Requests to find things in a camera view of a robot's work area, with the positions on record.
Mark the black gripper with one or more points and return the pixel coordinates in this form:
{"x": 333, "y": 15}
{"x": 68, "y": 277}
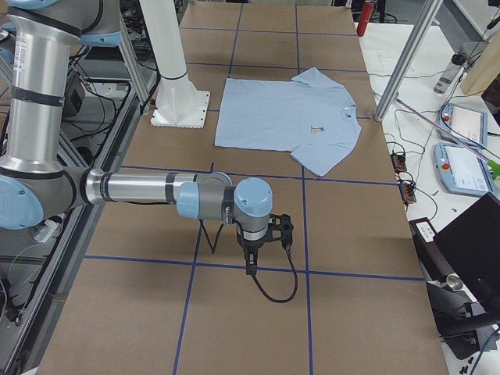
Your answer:
{"x": 251, "y": 246}

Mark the light blue t-shirt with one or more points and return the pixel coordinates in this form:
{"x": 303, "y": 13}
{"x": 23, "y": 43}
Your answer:
{"x": 310, "y": 116}

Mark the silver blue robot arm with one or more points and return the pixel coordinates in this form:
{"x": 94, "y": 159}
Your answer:
{"x": 35, "y": 185}

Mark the orange black connector board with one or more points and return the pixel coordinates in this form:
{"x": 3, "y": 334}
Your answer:
{"x": 398, "y": 162}

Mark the lower teach pendant tablet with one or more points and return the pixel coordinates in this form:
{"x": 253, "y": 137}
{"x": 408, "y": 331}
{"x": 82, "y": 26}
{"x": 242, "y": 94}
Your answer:
{"x": 461, "y": 172}

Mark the teach pendant tablet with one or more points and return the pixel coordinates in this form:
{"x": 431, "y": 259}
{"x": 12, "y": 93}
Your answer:
{"x": 461, "y": 172}
{"x": 470, "y": 125}

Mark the upper teach pendant tablet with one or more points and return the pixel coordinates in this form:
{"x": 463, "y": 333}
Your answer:
{"x": 470, "y": 125}

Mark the reacher grabber stick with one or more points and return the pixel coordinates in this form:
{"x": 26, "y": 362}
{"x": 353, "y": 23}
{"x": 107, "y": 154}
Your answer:
{"x": 490, "y": 162}

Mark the red cylinder bottle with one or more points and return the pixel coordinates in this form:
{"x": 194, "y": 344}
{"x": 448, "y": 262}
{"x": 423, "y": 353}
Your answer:
{"x": 364, "y": 17}

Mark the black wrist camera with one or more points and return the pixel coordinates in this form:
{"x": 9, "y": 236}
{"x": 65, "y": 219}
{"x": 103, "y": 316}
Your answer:
{"x": 281, "y": 228}

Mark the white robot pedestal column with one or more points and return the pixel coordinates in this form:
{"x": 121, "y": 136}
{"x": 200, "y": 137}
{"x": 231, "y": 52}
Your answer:
{"x": 178, "y": 102}

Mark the aluminium frame post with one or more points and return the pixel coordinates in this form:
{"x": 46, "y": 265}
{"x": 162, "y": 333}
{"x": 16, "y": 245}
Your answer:
{"x": 415, "y": 39}

